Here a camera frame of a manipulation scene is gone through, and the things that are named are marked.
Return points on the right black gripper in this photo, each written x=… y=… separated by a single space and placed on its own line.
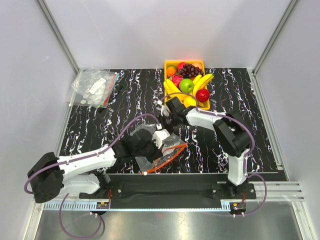
x=165 y=117

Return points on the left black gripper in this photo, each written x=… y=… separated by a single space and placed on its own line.
x=156 y=152

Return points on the yellow banana bunch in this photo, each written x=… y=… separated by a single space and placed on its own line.
x=172 y=90
x=202 y=83

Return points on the green apple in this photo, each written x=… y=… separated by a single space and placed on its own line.
x=186 y=85

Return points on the red apple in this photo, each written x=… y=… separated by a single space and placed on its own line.
x=202 y=95

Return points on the clear zip bag orange zipper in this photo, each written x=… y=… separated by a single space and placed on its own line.
x=171 y=148

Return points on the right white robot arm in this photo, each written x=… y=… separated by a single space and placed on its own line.
x=230 y=129

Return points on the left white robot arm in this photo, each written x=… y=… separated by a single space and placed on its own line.
x=54 y=175

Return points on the stack of clear zip bags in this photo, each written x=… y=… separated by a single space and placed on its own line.
x=93 y=87

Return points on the yellow pear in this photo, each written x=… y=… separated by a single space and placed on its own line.
x=189 y=102

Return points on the pink dragon fruit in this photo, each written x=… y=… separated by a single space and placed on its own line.
x=176 y=79

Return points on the yellow banana bunch in tray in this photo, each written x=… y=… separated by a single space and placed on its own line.
x=202 y=83

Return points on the dark purple grape bunch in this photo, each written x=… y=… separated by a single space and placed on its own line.
x=190 y=70

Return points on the orange fruit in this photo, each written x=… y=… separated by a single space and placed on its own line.
x=171 y=71

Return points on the red peach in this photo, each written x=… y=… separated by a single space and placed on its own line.
x=180 y=66

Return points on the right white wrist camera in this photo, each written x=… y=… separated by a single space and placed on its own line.
x=164 y=110

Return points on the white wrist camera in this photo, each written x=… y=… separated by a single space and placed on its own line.
x=164 y=110
x=159 y=136

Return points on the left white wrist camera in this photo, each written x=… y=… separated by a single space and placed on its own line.
x=159 y=136

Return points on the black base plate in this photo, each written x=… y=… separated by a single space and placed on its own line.
x=166 y=177

